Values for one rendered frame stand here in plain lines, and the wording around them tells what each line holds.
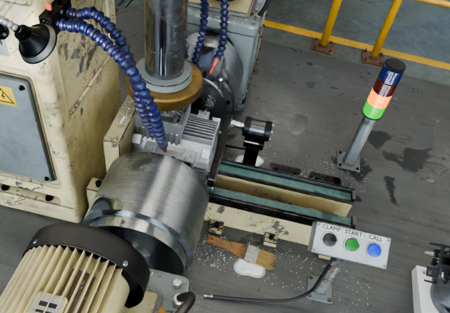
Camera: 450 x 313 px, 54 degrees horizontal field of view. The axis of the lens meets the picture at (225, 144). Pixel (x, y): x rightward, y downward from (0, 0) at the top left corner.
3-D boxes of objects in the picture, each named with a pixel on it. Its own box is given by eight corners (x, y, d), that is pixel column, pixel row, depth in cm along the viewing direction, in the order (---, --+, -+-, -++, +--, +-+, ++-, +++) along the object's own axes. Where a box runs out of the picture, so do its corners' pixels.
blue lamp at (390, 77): (378, 82, 125) (384, 70, 122) (378, 70, 129) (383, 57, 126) (400, 87, 125) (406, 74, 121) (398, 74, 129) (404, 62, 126)
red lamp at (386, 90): (373, 94, 128) (378, 82, 125) (371, 82, 132) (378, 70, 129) (393, 99, 128) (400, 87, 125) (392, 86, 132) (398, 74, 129)
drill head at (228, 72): (142, 141, 133) (140, 74, 115) (178, 63, 161) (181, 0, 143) (223, 159, 132) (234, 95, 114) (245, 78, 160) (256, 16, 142)
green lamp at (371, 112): (362, 117, 135) (367, 106, 131) (361, 104, 139) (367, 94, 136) (382, 121, 134) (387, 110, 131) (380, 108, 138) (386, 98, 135)
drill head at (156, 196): (55, 326, 93) (33, 270, 75) (118, 193, 119) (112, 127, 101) (170, 355, 92) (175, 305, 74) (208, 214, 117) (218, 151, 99)
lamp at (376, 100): (367, 106, 131) (373, 94, 128) (367, 94, 136) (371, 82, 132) (387, 110, 131) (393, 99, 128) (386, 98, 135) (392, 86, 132)
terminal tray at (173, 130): (134, 136, 112) (133, 115, 107) (146, 109, 119) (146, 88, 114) (179, 147, 111) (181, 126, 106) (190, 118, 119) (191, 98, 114)
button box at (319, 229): (307, 251, 103) (311, 252, 98) (312, 220, 104) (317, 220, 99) (379, 267, 102) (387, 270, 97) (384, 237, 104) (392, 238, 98)
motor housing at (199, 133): (130, 185, 120) (128, 137, 106) (151, 138, 133) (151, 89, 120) (201, 202, 119) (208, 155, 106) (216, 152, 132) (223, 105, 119)
